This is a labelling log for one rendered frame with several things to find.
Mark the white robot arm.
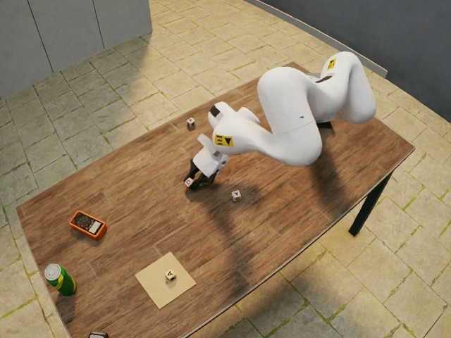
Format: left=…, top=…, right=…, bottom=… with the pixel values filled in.
left=197, top=51, right=376, bottom=167

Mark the beige square mat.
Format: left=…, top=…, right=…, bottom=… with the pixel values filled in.
left=135, top=252, right=197, bottom=309

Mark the green and yellow drink can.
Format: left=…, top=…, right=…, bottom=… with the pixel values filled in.
left=45, top=264, right=76, bottom=295

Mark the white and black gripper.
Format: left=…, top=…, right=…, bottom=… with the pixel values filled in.
left=183, top=147, right=230, bottom=190

